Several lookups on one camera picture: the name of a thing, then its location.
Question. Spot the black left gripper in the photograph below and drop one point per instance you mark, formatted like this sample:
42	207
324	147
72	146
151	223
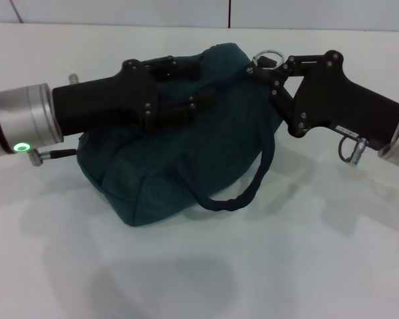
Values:
103	99

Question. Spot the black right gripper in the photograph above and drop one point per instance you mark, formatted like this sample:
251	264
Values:
336	99

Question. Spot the dark teal fabric bag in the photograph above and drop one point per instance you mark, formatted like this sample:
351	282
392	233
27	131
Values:
186	159

